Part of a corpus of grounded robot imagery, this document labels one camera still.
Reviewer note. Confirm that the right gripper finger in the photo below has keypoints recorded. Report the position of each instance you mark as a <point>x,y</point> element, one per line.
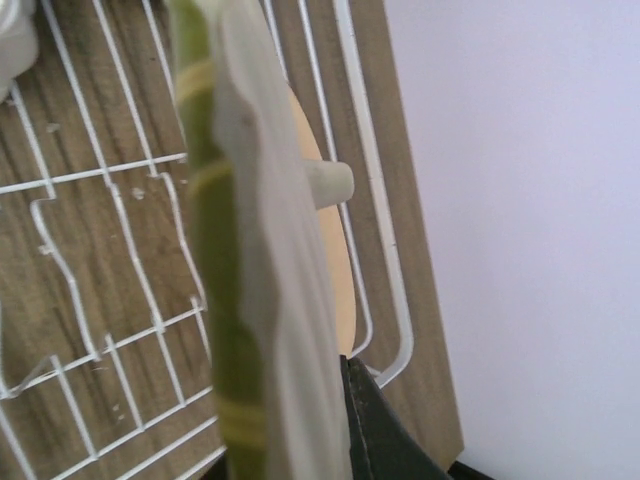
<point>380,446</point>

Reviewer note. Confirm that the orange round plate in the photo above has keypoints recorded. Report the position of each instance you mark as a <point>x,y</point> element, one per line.
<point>333,235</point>

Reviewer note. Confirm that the yellow patterned plate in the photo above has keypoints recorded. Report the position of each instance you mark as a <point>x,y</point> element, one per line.
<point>258,248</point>

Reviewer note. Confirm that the white wire dish rack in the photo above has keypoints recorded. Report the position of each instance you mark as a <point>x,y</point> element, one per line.
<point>103,331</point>

